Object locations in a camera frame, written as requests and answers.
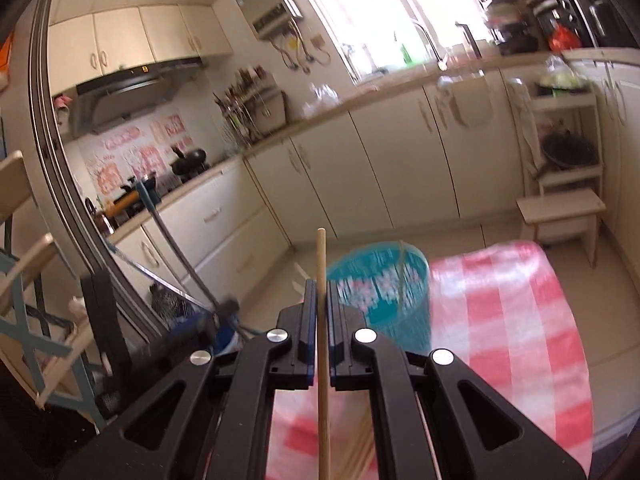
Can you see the cream base cabinet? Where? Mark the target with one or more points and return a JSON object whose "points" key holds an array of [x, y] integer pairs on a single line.
{"points": [[390, 160]]}

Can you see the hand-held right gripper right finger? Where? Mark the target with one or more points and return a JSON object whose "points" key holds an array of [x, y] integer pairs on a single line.
{"points": [[331, 340]]}

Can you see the wooden folding frame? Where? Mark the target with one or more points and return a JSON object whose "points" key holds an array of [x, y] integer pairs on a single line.
{"points": [[25, 270]]}

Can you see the pink patterned backsplash sticker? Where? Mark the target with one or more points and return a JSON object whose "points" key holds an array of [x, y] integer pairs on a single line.
{"points": [[145, 155]]}

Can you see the cream drawer cabinet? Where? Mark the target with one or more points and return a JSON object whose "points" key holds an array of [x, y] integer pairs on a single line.
{"points": [[620, 135]]}

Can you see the blue white plastic bag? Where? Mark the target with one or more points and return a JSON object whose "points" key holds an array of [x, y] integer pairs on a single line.
{"points": [[227, 337]]}

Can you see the countertop dish rack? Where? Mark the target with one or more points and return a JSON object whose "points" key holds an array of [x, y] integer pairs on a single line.
{"points": [[510, 20]]}

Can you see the black wok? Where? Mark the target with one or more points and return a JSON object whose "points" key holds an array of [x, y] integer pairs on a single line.
{"points": [[570, 152]]}

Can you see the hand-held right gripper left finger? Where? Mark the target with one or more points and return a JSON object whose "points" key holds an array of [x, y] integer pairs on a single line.
{"points": [[310, 340]]}

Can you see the green bottle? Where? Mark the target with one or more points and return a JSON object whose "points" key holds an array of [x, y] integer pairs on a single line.
{"points": [[405, 50]]}

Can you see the black kitchen appliance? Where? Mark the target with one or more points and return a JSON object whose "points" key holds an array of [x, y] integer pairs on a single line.
{"points": [[600, 0]]}

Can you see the clear plastic bag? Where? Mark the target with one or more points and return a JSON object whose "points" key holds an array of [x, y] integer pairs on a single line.
{"points": [[320, 100]]}

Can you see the metal sliding door frame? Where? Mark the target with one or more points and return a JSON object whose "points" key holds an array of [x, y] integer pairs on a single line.
{"points": [[55, 170]]}

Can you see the wooden chopstick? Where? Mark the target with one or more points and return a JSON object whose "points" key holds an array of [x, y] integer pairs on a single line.
{"points": [[321, 260]]}

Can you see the cream wall cabinet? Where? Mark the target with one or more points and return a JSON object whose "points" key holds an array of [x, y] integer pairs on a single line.
{"points": [[125, 40]]}

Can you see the metal utensil rack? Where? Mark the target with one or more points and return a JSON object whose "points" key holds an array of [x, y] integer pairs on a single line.
{"points": [[255, 110]]}

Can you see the white wall water heater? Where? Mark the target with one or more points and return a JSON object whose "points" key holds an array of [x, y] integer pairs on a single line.
{"points": [[267, 2]]}

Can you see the white hanging cloth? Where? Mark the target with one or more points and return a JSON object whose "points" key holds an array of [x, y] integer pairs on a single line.
{"points": [[525, 125]]}

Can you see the pink white checked tablecloth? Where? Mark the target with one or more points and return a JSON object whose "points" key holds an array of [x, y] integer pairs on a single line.
{"points": [[500, 335]]}

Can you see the kitchen window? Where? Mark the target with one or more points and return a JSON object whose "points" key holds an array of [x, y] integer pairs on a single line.
{"points": [[390, 10]]}

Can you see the grey range hood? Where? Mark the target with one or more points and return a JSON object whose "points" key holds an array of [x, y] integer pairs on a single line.
{"points": [[125, 95]]}

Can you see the teal perforated plastic basket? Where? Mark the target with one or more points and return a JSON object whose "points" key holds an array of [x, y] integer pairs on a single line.
{"points": [[395, 320]]}

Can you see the metal kitchen faucet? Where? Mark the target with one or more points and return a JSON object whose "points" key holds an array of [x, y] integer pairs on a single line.
{"points": [[430, 42]]}

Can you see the red plastic bag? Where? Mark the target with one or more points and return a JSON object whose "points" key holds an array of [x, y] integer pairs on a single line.
{"points": [[565, 37]]}

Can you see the plate of green food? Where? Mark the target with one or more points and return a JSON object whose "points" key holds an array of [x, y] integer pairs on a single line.
{"points": [[562, 80]]}

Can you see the white step shelf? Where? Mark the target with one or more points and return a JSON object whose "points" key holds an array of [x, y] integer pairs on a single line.
{"points": [[560, 210]]}

